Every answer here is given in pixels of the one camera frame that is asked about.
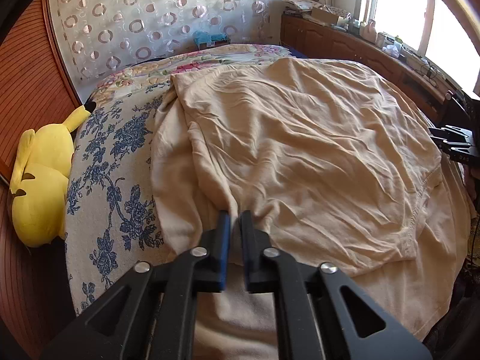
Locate beige t-shirt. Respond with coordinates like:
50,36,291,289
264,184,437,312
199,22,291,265
151,58,473,340

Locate person's right hand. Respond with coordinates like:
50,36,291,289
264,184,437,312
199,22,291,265
464,165,480,203

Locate blue floral white bed blanket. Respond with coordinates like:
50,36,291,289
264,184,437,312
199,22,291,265
64,82,170,314

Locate pink bottle on cabinet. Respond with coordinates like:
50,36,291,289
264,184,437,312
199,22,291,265
360,19,377,44

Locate brown wooden side cabinet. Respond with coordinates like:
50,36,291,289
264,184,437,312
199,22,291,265
280,14,444,126

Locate yellow Pikachu plush toy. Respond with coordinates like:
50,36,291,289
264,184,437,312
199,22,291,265
9,106,91,248

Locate cardboard box on cabinet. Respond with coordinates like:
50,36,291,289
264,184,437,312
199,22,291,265
311,7,338,25

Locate turquoise toy on headboard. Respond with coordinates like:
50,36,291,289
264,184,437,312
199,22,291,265
193,31,230,50

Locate white circle-patterned curtain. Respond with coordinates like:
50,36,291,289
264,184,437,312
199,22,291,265
49,0,270,98

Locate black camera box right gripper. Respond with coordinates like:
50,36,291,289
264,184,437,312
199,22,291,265
447,90,479,133

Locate window with brown frame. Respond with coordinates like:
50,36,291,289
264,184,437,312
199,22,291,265
360,0,479,93

